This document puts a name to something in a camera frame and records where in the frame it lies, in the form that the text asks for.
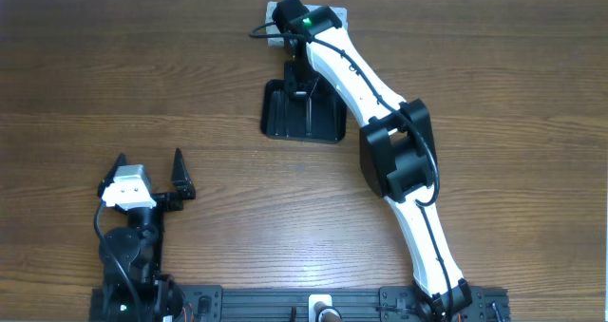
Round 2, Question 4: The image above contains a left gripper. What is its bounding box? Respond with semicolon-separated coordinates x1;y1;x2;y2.
96;146;198;214

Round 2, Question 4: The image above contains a black tray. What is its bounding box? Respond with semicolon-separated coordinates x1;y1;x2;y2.
259;78;349;145

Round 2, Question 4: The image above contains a mounting rail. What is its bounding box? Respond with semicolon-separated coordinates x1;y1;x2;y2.
89;283;512;322

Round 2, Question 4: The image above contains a white test tube rack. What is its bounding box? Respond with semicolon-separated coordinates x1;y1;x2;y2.
264;0;349;47

